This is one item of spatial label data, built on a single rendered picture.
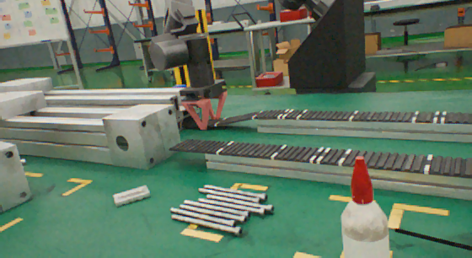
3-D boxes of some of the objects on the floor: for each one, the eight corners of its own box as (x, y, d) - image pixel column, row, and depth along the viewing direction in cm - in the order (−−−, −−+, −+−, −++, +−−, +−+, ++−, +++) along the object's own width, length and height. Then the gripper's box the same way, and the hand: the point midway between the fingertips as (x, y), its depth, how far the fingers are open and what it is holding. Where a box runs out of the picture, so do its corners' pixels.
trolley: (349, 94, 413) (345, -4, 384) (347, 109, 363) (342, -3, 335) (257, 100, 447) (246, 11, 418) (244, 114, 397) (230, 13, 369)
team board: (-10, 114, 610) (-57, -19, 555) (13, 105, 657) (-28, -18, 602) (79, 105, 579) (40, -36, 524) (96, 98, 626) (61, -33, 571)
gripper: (197, 63, 79) (210, 133, 83) (222, 55, 87) (233, 120, 92) (172, 66, 83) (185, 132, 87) (199, 57, 91) (210, 119, 95)
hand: (209, 122), depth 89 cm, fingers closed on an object, 5 cm apart
